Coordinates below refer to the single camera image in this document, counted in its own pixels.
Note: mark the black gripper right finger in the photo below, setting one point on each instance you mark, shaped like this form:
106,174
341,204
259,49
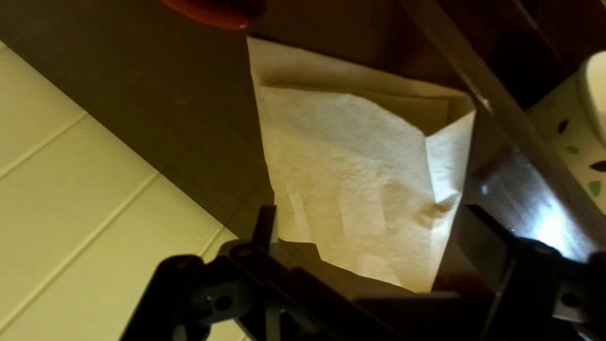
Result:
490,248

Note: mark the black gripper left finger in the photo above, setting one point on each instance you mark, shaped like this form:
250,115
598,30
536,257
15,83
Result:
261,233

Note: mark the white paper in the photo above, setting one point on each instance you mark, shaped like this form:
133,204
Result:
365,165

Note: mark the white spotted paper cup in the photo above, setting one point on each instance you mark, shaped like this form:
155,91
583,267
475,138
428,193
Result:
572,121

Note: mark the red handled pliers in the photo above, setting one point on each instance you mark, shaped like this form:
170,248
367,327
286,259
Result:
218,13

